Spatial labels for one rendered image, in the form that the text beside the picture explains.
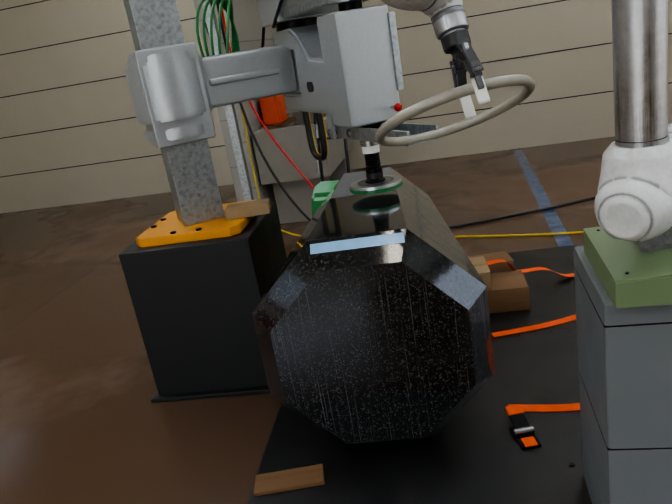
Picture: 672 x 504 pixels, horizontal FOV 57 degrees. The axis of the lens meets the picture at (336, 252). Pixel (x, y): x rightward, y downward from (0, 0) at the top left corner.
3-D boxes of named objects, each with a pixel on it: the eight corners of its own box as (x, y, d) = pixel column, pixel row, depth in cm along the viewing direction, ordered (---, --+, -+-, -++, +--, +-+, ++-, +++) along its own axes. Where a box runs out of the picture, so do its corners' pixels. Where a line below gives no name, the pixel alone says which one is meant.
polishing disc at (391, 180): (392, 189, 243) (392, 186, 243) (342, 192, 252) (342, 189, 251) (407, 175, 261) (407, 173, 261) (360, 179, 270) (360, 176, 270)
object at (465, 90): (356, 158, 203) (353, 149, 204) (483, 128, 218) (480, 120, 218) (415, 103, 157) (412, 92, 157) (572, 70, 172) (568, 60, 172)
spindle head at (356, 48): (320, 130, 270) (302, 21, 256) (366, 120, 276) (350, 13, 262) (352, 136, 237) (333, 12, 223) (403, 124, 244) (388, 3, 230)
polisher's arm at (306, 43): (289, 131, 316) (270, 29, 301) (331, 122, 323) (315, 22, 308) (344, 142, 250) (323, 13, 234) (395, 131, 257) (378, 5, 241)
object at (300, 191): (270, 229, 556) (250, 133, 529) (302, 192, 676) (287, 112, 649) (337, 221, 542) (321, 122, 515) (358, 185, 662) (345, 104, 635)
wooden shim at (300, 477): (254, 496, 218) (253, 493, 218) (256, 478, 228) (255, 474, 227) (324, 484, 218) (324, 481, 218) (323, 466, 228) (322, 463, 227)
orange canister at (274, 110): (259, 131, 556) (251, 93, 545) (274, 123, 602) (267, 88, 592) (282, 128, 551) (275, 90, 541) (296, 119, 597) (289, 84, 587)
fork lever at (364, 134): (326, 138, 269) (324, 127, 267) (367, 130, 275) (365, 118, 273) (398, 148, 206) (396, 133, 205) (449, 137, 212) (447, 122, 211)
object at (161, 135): (131, 153, 271) (105, 55, 259) (161, 140, 304) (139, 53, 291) (207, 141, 266) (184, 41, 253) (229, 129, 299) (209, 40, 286)
